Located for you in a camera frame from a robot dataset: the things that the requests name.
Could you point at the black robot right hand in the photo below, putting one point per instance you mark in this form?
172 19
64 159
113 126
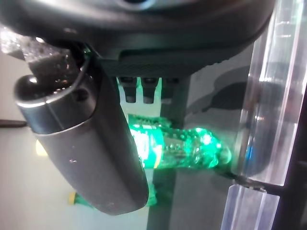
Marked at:
96 155

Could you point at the green Sprite bottle yellow cap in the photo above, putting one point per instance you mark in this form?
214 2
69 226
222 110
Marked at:
153 121
187 148

